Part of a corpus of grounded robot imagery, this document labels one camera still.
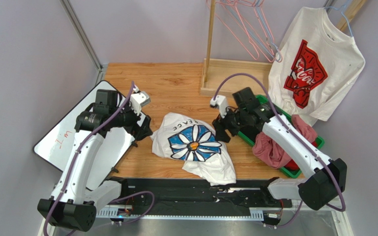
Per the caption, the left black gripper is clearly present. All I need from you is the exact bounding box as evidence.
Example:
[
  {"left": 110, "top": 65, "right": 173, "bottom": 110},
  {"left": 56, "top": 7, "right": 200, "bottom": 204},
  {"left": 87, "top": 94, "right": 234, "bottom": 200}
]
[{"left": 109, "top": 97, "right": 153, "bottom": 141}]

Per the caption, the white flower print t-shirt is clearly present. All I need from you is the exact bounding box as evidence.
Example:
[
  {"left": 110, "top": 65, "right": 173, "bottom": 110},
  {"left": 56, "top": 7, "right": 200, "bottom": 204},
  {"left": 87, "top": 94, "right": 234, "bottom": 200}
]
[{"left": 150, "top": 113, "right": 237, "bottom": 186}]

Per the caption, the pink wire hanger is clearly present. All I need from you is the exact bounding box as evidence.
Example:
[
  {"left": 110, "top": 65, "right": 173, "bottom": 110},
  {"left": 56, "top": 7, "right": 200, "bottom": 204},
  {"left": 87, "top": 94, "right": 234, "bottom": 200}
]
[
  {"left": 223, "top": 0, "right": 279, "bottom": 63},
  {"left": 206, "top": 0, "right": 263, "bottom": 60}
]

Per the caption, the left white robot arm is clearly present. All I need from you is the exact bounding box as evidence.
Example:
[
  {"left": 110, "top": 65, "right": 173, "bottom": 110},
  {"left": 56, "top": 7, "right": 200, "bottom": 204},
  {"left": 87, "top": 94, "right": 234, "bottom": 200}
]
[{"left": 37, "top": 86, "right": 153, "bottom": 235}]

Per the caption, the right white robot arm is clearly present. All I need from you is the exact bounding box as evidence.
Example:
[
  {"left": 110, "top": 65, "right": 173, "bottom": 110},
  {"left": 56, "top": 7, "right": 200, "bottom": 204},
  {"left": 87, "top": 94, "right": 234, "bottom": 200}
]
[{"left": 210, "top": 88, "right": 347, "bottom": 210}]

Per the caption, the pink crumpled shirt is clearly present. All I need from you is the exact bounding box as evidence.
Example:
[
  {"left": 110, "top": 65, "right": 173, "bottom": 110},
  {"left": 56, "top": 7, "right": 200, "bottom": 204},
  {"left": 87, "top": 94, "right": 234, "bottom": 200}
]
[{"left": 252, "top": 115, "right": 318, "bottom": 169}]

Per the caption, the wooden hanger rack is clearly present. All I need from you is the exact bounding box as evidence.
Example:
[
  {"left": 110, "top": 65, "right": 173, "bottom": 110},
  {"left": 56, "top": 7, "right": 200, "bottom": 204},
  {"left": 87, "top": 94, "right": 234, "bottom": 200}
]
[{"left": 200, "top": 0, "right": 368, "bottom": 98}]

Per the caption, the white t-shirt red print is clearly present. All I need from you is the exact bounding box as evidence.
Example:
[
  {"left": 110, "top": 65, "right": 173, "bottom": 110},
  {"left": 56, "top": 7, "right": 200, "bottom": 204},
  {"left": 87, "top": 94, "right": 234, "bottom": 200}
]
[{"left": 268, "top": 7, "right": 365, "bottom": 125}]

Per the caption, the blue hanger holding shirt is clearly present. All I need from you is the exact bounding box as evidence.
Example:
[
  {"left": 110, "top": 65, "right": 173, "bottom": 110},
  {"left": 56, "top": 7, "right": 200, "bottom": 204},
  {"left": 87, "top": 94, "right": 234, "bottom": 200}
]
[{"left": 323, "top": 3, "right": 354, "bottom": 37}]

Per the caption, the black garment in bin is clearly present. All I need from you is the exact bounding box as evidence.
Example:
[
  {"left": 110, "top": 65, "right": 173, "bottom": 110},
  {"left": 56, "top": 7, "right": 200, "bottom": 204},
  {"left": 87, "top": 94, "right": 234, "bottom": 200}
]
[{"left": 240, "top": 125, "right": 261, "bottom": 143}]

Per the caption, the red garment in bin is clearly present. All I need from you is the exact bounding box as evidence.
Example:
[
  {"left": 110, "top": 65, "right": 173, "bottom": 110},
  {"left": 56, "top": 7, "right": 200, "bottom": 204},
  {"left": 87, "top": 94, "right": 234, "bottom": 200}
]
[{"left": 284, "top": 141, "right": 318, "bottom": 171}]

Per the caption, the green plastic bin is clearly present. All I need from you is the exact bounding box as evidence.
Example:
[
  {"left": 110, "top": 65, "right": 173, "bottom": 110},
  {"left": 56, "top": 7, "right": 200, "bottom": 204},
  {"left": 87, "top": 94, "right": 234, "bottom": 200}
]
[{"left": 238, "top": 95, "right": 325, "bottom": 178}]

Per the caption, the whiteboard with red writing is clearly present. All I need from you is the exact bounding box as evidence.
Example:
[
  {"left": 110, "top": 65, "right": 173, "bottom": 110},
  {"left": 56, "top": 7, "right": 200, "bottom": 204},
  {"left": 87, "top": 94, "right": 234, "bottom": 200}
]
[{"left": 33, "top": 81, "right": 137, "bottom": 190}]

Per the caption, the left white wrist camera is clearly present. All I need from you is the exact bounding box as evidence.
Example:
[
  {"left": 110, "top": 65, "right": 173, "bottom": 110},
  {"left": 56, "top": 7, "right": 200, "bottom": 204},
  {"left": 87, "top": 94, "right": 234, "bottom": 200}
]
[{"left": 130, "top": 86, "right": 151, "bottom": 116}]

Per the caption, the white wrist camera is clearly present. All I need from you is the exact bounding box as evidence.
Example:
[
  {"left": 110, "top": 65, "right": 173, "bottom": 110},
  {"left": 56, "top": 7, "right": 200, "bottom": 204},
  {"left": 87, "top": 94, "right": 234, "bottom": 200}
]
[
  {"left": 130, "top": 86, "right": 151, "bottom": 116},
  {"left": 210, "top": 95, "right": 229, "bottom": 118}
]

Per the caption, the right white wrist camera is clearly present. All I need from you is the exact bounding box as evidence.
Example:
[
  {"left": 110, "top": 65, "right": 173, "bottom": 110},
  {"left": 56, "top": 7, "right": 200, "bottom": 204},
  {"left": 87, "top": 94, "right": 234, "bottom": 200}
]
[{"left": 210, "top": 95, "right": 229, "bottom": 118}]

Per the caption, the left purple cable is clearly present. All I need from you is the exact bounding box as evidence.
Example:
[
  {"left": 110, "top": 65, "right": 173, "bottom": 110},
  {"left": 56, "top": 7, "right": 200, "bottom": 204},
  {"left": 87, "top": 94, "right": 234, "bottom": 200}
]
[{"left": 42, "top": 81, "right": 155, "bottom": 236}]

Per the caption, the purple cable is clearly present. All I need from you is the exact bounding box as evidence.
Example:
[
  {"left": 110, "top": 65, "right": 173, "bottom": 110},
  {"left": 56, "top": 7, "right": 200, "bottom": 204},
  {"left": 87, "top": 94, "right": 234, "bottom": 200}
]
[
  {"left": 42, "top": 81, "right": 155, "bottom": 236},
  {"left": 212, "top": 72, "right": 347, "bottom": 229}
]

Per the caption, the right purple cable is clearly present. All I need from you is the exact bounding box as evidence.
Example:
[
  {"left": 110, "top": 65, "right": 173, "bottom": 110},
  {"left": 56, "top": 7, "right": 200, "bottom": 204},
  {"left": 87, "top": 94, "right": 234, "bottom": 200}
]
[{"left": 212, "top": 72, "right": 347, "bottom": 229}]

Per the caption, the blue wire hanger on rack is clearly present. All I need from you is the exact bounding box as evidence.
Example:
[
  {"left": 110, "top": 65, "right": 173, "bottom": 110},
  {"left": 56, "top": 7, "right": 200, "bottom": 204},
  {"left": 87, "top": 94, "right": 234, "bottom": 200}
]
[{"left": 224, "top": 0, "right": 284, "bottom": 63}]

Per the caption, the aluminium corner frame post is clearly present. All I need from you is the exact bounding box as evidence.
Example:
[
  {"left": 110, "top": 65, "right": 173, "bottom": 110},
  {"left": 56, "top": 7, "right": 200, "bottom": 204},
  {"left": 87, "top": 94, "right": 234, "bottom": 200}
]
[{"left": 60, "top": 0, "right": 107, "bottom": 83}]

